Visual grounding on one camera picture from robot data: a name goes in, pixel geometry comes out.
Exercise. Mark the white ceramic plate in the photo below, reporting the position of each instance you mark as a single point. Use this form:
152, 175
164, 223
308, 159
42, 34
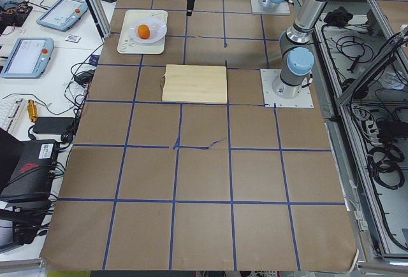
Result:
158, 30

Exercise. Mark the orange fruit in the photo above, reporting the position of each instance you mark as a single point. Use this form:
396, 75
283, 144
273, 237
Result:
143, 31

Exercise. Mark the cream bear tray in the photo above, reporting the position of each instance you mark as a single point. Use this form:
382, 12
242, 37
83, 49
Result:
127, 45

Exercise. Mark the bamboo cutting board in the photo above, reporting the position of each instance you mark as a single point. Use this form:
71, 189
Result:
195, 84

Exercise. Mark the far teach pendant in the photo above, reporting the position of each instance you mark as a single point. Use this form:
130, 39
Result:
63, 15

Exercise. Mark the teach pendant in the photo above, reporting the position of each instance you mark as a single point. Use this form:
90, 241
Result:
28, 59
63, 15

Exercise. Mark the black cloth item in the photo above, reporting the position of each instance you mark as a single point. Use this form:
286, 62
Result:
339, 17

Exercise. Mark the near teach pendant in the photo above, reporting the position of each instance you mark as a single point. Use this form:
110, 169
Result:
28, 59

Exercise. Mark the black power adapter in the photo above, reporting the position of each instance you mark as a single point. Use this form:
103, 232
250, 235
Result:
52, 125

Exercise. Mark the yellow metal tool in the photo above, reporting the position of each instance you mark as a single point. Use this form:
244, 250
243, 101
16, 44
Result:
32, 111

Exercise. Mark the white keyboard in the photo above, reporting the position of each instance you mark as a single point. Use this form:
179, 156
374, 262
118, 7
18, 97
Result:
11, 110

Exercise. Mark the black computer box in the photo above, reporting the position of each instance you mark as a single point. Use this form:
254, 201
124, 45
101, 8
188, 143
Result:
26, 169

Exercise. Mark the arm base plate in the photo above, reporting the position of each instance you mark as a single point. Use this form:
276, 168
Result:
282, 9
276, 94

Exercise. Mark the aluminium frame post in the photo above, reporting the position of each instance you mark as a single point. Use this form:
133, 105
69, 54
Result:
99, 18

